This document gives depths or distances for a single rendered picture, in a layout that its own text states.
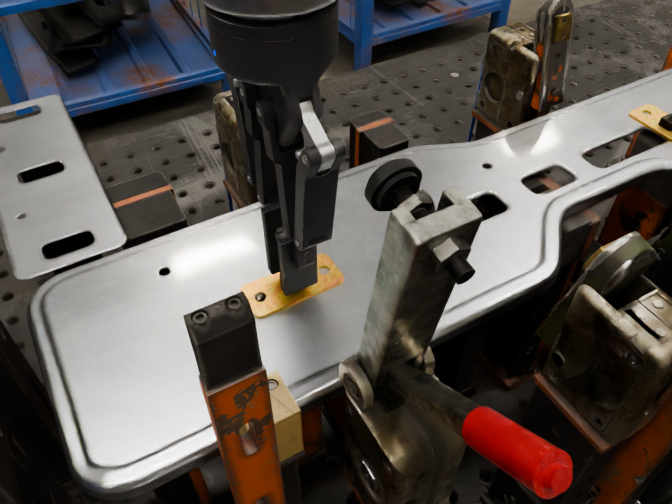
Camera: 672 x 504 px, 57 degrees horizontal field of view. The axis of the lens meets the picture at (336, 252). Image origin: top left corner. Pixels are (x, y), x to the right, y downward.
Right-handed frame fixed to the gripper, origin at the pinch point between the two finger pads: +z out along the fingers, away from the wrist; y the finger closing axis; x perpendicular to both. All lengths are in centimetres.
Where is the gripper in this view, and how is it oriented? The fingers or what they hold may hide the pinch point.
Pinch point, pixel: (290, 247)
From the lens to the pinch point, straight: 49.0
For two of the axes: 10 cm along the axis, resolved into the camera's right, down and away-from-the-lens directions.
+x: -8.7, 3.6, -3.4
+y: -4.9, -6.3, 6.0
